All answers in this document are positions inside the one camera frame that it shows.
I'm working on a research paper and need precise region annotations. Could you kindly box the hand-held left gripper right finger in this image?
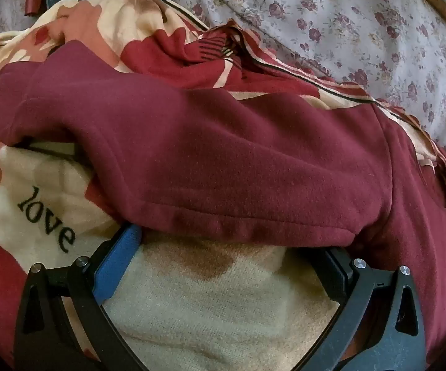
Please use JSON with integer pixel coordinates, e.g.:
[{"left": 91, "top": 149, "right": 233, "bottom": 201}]
[{"left": 299, "top": 248, "right": 428, "bottom": 371}]

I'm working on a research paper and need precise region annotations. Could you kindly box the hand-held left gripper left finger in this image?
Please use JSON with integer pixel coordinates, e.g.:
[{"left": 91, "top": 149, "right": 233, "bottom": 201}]
[{"left": 14, "top": 224, "right": 147, "bottom": 371}]

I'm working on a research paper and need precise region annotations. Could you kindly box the maroon fleece garment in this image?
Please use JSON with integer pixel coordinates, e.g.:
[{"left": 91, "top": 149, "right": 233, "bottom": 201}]
[{"left": 0, "top": 39, "right": 446, "bottom": 371}]

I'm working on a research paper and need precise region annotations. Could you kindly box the red and cream printed blanket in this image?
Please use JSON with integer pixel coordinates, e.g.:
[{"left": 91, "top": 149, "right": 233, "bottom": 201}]
[{"left": 0, "top": 0, "right": 446, "bottom": 371}]

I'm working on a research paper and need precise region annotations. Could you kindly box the floral bed sheet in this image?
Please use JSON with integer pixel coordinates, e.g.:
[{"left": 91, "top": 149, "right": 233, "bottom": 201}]
[{"left": 0, "top": 0, "right": 446, "bottom": 159}]

